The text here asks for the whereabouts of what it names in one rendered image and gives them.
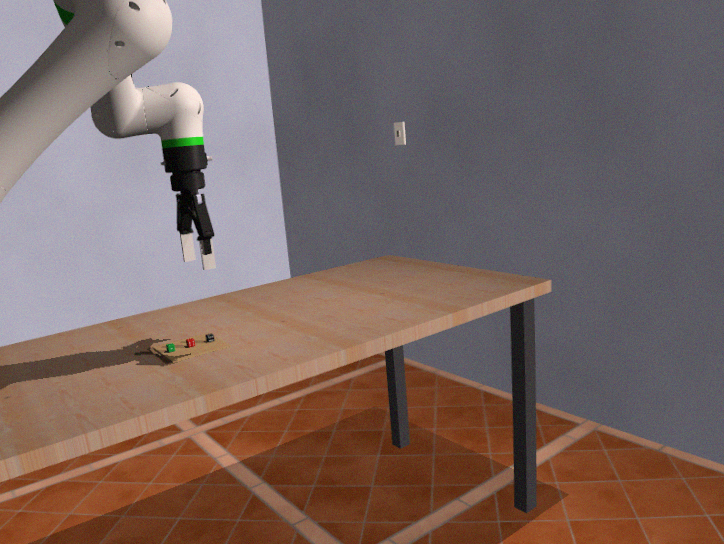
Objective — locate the tan flat mat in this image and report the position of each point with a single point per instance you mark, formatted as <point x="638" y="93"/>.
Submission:
<point x="184" y="352"/>

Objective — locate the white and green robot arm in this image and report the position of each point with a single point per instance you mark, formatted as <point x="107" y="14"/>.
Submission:
<point x="104" y="44"/>

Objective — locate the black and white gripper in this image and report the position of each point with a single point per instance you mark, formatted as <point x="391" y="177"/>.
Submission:
<point x="188" y="185"/>

